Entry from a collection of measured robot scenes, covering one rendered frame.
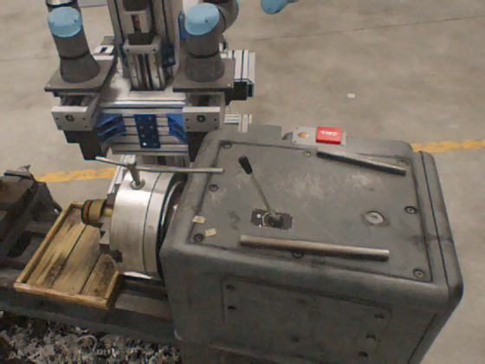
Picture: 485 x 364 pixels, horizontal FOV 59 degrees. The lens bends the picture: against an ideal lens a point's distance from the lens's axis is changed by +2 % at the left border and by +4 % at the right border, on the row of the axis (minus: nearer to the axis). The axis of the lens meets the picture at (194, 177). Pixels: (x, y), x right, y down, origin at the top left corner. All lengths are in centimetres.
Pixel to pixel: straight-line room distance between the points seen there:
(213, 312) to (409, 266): 46
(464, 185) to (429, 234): 213
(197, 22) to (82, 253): 85
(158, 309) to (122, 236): 31
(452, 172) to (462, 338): 115
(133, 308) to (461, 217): 211
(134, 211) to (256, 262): 34
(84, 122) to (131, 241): 71
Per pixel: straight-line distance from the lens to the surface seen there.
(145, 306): 128
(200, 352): 129
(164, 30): 173
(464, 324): 246
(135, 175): 103
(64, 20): 164
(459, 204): 297
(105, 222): 117
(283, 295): 94
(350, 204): 99
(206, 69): 156
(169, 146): 178
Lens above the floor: 196
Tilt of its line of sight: 43 degrees down
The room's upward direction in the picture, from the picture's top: 6 degrees counter-clockwise
